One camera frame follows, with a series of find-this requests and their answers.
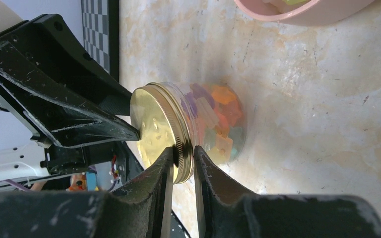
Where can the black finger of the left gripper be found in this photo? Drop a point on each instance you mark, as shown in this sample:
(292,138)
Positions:
(50,45)
(52,111)

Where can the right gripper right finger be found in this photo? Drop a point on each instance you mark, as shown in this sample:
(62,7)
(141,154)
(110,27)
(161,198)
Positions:
(226,209)

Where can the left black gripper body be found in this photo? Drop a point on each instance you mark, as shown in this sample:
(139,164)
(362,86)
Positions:
(60,160)

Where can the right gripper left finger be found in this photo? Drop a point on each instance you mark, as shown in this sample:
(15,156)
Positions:
(139,209)

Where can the white round lid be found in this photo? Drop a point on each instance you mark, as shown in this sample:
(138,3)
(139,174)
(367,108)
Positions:
(161,123)

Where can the clear plastic cup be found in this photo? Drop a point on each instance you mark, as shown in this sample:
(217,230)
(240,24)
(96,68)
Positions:
(216,118)

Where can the tray of orange pink candies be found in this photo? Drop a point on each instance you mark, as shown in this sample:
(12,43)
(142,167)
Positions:
(306,13)

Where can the black white checkerboard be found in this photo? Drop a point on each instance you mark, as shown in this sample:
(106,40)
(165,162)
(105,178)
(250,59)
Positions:
(100,21)

